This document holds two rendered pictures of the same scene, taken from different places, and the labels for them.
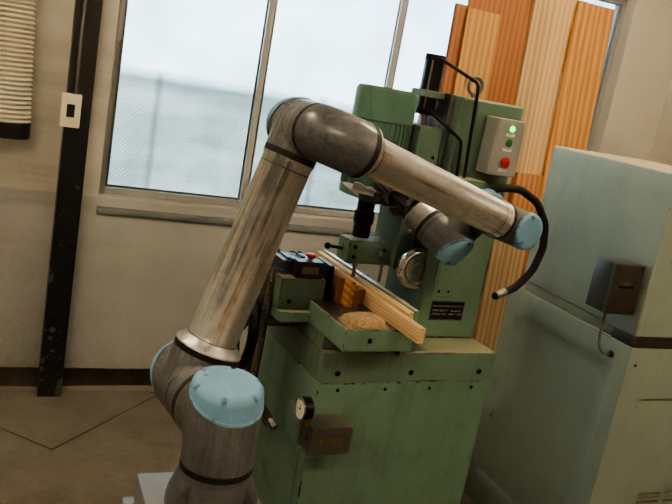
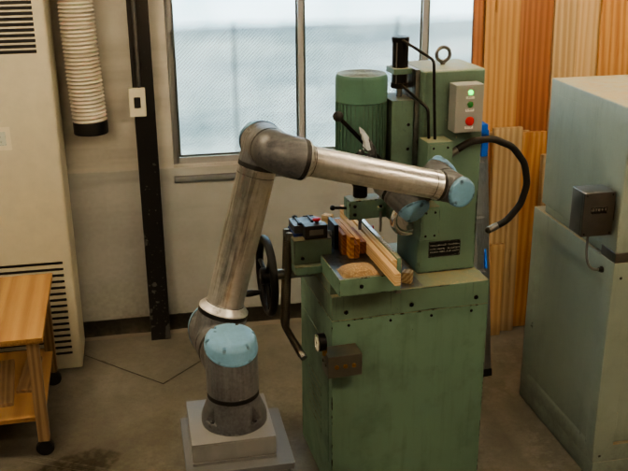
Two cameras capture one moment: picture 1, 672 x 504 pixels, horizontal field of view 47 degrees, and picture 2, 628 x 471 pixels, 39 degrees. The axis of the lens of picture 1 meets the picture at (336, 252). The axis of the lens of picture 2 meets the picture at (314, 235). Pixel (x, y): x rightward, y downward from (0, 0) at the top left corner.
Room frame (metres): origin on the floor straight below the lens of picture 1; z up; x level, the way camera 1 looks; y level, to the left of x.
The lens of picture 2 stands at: (-0.71, -0.59, 2.02)
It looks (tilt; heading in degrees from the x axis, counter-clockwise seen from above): 20 degrees down; 13
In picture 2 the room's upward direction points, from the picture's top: straight up
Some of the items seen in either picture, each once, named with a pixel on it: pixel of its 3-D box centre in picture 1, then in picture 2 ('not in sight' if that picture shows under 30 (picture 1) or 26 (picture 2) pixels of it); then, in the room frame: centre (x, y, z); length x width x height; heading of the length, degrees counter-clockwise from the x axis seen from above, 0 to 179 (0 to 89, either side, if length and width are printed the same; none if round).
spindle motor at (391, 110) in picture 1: (377, 142); (361, 119); (2.24, -0.06, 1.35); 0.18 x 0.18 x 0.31
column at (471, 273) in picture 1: (448, 215); (438, 165); (2.38, -0.32, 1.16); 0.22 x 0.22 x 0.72; 28
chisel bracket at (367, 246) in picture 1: (363, 252); (365, 208); (2.25, -0.08, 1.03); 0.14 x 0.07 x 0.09; 118
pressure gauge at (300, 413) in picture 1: (305, 411); (321, 344); (1.92, 0.00, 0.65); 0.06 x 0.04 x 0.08; 28
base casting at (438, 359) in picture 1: (376, 338); (391, 276); (2.30, -0.17, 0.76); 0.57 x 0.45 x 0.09; 118
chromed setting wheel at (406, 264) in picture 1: (416, 268); (406, 219); (2.19, -0.24, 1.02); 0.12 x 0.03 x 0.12; 118
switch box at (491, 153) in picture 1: (500, 146); (465, 107); (2.27, -0.41, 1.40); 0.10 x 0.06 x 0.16; 118
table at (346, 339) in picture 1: (316, 302); (331, 254); (2.18, 0.03, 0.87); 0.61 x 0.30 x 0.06; 28
